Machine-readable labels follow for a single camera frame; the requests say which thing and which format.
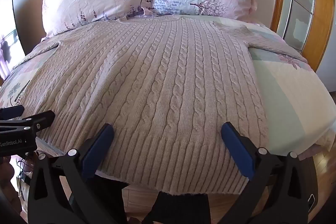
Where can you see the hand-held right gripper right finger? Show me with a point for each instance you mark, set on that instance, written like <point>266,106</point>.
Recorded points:
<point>237,150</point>

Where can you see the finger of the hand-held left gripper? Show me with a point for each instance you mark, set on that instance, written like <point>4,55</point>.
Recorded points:
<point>34,120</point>
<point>10,111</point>

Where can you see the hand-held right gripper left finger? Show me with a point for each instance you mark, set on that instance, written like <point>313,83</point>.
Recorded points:
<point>97,151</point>

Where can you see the person's left hand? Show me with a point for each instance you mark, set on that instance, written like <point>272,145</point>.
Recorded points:
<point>8,174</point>

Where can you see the bright window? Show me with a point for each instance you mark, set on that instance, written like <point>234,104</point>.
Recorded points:
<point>9,43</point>

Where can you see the dark cloth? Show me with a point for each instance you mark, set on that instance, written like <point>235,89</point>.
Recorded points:
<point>181,207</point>

